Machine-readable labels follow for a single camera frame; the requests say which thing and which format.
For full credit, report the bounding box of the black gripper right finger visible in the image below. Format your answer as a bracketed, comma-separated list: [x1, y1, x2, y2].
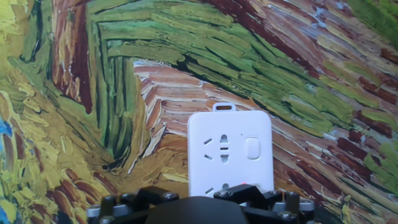
[213, 183, 315, 224]

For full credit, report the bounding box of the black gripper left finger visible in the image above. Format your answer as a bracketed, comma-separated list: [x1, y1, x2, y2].
[86, 185, 180, 224]

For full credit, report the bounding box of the white four-socket power strip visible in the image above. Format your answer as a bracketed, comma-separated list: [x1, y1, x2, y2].
[187, 102, 275, 198]

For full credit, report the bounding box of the Van Gogh wheatfield print cloth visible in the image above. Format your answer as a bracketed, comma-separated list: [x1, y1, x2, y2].
[0, 0, 398, 224]

